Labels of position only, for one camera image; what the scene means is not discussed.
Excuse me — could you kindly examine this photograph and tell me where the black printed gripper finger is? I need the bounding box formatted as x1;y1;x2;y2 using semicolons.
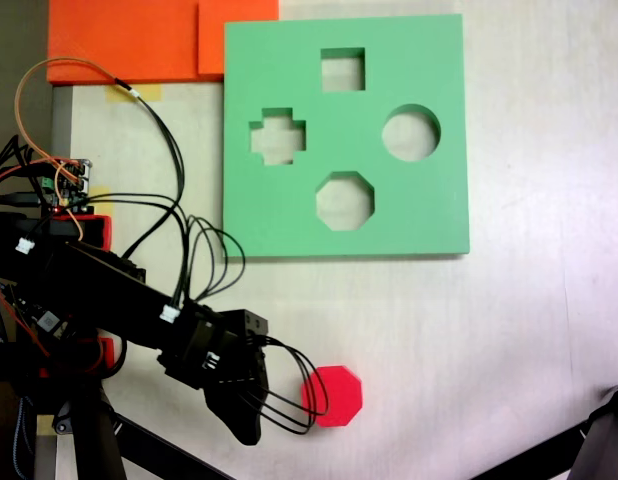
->
202;382;264;447

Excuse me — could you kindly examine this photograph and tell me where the red octagonal pillar block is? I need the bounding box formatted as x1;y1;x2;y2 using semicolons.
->
300;364;364;429

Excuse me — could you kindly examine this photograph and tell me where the black tripod brace bar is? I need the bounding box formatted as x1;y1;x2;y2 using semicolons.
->
468;422;590;480
113;413;236;480

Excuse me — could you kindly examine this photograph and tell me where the red and black table clamp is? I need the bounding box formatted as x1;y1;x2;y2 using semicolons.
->
38;213;114;251
38;337;115;376

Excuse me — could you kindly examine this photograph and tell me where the green shape sorter board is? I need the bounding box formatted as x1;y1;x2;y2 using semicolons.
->
221;13;471;260

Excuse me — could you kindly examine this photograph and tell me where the black tripod leg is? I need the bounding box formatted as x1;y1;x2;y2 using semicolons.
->
51;384;128;480
568;374;618;480

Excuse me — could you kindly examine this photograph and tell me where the black circuit board with inductor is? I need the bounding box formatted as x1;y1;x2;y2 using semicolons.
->
13;294;73;344

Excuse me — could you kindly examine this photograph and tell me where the circuit board with green terminal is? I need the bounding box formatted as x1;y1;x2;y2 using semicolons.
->
38;158;95;214

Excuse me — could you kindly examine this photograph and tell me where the large orange foam board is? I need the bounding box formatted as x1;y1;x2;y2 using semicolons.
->
46;0;225;84

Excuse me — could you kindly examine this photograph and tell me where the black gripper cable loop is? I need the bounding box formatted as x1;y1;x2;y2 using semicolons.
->
236;336;331;436

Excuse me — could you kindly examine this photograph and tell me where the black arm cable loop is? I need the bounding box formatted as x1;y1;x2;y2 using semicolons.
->
171;213;247;311

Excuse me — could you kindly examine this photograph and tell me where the long black motor cable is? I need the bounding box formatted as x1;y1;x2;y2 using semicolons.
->
113;77;186;257

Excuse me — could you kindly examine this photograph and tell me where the braided grey cable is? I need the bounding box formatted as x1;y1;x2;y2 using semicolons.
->
11;394;38;480

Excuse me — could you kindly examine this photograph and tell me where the black USB plug cable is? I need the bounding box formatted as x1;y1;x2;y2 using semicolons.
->
0;191;43;206

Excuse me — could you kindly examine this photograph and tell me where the thin orange wire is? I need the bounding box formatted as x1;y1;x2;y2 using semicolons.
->
13;56;121;241

